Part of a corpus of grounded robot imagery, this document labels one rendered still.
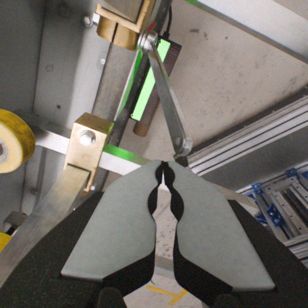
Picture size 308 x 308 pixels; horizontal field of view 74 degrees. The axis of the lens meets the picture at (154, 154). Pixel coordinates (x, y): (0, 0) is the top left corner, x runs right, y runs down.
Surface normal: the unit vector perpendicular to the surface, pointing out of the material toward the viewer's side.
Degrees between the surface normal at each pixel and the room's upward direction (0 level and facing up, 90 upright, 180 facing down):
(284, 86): 0
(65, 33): 0
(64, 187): 90
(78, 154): 0
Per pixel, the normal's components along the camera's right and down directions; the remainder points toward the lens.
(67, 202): 0.38, -0.80
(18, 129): 0.88, -0.40
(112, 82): -0.04, 0.48
